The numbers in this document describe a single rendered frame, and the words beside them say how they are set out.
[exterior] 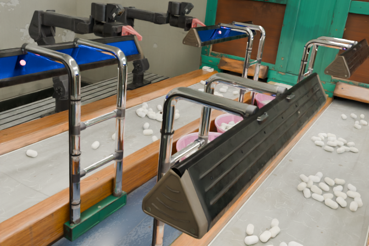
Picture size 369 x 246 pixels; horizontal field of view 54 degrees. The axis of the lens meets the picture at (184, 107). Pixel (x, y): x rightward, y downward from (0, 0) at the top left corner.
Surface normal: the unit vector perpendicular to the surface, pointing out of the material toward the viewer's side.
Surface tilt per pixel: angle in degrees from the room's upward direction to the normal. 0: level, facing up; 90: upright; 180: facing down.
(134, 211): 0
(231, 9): 90
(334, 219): 0
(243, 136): 58
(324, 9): 90
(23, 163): 0
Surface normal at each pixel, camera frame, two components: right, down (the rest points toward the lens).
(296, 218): 0.10, -0.94
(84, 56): 0.77, -0.28
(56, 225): 0.84, 0.26
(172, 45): -0.45, 0.26
